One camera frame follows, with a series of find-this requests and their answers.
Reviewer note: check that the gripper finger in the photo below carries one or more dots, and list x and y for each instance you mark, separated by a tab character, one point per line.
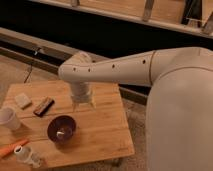
74	106
92	104

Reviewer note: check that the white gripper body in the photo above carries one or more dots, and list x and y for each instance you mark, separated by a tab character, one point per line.
80	92

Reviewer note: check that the white ceramic cup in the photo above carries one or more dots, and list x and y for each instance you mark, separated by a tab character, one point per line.
9	119

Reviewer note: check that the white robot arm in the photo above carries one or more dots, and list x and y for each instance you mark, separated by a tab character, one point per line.
179	111

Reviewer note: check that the dark purple ceramic bowl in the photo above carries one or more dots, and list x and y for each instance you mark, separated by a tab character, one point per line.
61	129

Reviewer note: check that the dark chocolate bar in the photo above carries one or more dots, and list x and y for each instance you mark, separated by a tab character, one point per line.
43	107

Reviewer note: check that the beige sponge block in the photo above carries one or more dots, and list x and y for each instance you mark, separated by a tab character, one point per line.
22	100

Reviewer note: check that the orange carrot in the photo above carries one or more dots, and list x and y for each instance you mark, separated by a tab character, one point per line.
7	149

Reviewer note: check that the metal rail beam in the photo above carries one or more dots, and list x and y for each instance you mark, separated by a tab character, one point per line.
52	53

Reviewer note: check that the wooden shelf frame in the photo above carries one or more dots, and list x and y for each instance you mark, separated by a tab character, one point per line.
188	16

